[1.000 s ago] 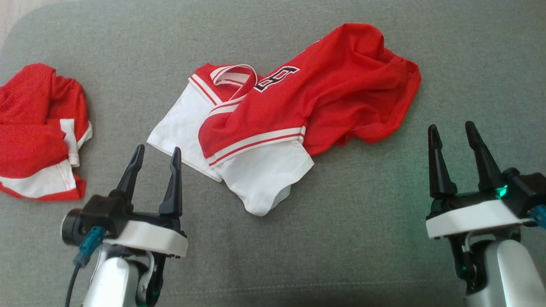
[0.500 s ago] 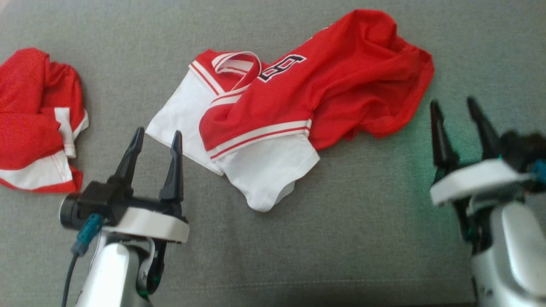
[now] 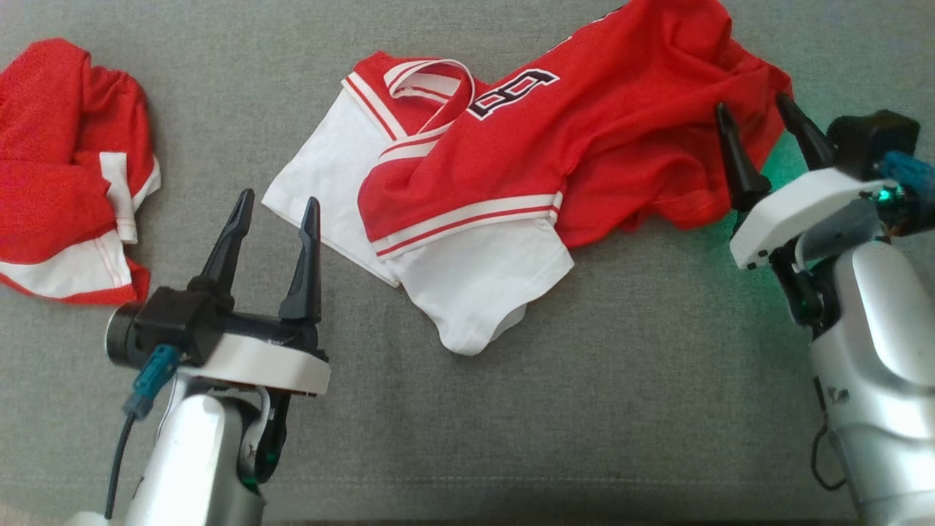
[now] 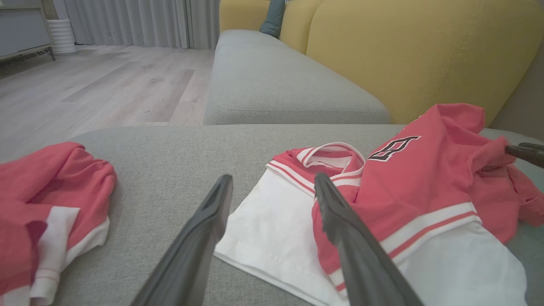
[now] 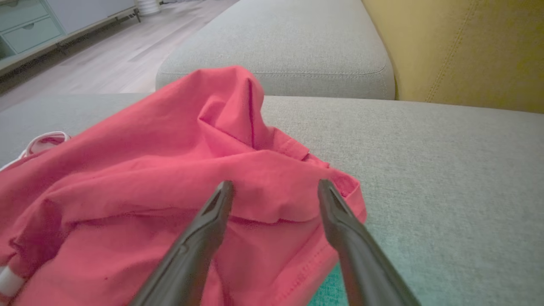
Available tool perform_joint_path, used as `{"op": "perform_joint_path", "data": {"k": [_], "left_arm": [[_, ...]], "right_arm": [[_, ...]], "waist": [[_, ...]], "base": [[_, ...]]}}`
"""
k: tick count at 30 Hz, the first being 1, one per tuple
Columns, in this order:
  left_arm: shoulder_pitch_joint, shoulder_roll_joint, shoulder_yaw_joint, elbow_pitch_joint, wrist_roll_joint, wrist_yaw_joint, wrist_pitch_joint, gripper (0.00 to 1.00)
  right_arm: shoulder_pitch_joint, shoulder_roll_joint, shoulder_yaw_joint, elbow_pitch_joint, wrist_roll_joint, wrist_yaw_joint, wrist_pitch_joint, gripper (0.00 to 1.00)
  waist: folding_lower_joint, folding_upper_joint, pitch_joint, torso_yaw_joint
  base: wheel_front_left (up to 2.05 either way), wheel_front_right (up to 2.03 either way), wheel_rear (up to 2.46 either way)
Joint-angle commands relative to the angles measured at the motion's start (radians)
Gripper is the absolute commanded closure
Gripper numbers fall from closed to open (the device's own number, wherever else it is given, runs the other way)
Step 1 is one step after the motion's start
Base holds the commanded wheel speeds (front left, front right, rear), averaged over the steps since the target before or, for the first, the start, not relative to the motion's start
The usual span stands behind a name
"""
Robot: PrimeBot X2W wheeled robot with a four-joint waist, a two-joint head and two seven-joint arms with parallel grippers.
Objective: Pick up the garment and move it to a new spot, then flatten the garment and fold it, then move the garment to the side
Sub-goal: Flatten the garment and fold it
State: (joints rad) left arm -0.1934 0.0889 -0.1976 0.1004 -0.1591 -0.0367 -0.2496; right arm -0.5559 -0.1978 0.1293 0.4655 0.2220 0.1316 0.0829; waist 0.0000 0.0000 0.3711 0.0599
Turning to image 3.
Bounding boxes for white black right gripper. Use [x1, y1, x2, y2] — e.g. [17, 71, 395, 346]
[715, 92, 896, 271]

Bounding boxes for red white sports shorts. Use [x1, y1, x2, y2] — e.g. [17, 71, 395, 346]
[0, 38, 162, 306]

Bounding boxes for teal plug black cable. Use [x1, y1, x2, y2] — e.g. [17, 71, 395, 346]
[875, 150, 935, 236]
[104, 345, 182, 521]

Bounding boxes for red white numbered jersey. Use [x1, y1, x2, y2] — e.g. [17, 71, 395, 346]
[261, 0, 794, 357]

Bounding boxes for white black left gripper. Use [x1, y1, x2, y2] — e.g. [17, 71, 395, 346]
[179, 188, 331, 397]

